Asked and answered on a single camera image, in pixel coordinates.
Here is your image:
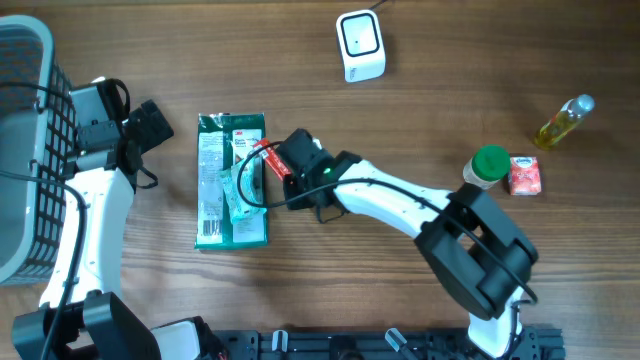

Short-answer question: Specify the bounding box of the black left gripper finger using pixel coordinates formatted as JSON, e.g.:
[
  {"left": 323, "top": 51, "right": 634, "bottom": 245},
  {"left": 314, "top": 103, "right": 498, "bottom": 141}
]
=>
[
  {"left": 139, "top": 111, "right": 174, "bottom": 154},
  {"left": 134, "top": 100, "right": 161, "bottom": 135}
]

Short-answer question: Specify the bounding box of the red stick packet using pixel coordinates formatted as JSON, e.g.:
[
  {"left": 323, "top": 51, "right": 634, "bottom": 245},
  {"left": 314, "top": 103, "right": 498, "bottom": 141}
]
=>
[{"left": 253, "top": 138, "right": 291, "bottom": 182}]

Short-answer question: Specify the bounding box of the teal candy wrapper packet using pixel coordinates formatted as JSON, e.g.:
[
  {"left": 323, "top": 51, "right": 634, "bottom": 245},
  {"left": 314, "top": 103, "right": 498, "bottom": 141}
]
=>
[{"left": 219, "top": 159, "right": 266, "bottom": 225}]

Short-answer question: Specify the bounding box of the green glove packet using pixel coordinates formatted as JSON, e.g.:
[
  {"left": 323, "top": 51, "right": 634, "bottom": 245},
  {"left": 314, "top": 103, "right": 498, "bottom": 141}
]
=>
[{"left": 194, "top": 113, "right": 268, "bottom": 251}]

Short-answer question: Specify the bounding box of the green lidded white jar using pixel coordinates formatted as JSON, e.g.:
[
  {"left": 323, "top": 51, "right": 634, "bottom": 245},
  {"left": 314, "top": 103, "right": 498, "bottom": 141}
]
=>
[{"left": 463, "top": 145, "right": 510, "bottom": 190}]

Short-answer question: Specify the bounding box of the pink tissue box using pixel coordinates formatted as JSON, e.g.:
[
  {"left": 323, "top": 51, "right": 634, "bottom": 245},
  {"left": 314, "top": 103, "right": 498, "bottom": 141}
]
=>
[{"left": 508, "top": 156, "right": 542, "bottom": 196}]

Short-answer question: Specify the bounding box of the yellow drink bottle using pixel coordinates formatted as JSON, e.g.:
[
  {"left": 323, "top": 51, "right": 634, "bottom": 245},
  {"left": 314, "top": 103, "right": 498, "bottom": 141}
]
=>
[{"left": 533, "top": 94, "right": 595, "bottom": 150}]

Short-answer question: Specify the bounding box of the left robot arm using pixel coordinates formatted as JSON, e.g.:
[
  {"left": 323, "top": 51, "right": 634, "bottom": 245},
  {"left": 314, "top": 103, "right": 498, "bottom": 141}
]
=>
[{"left": 1, "top": 99, "right": 223, "bottom": 359}]

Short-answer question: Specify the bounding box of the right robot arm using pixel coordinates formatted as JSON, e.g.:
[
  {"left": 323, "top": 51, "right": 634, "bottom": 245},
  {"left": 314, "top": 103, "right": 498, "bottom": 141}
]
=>
[{"left": 278, "top": 147, "right": 538, "bottom": 359}]

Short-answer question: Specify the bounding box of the white barcode scanner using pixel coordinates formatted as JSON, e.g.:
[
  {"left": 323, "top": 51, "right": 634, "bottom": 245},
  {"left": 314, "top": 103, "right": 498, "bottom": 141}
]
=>
[{"left": 336, "top": 9, "right": 386, "bottom": 83}]

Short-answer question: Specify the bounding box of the grey plastic shopping basket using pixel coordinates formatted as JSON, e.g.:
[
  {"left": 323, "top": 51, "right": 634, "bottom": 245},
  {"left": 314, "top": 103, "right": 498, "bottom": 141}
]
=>
[{"left": 1, "top": 15, "right": 76, "bottom": 286}]

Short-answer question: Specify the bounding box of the black mounting rail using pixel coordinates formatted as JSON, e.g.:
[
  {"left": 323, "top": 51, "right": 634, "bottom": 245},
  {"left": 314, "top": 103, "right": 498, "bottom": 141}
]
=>
[{"left": 215, "top": 326, "right": 567, "bottom": 360}]

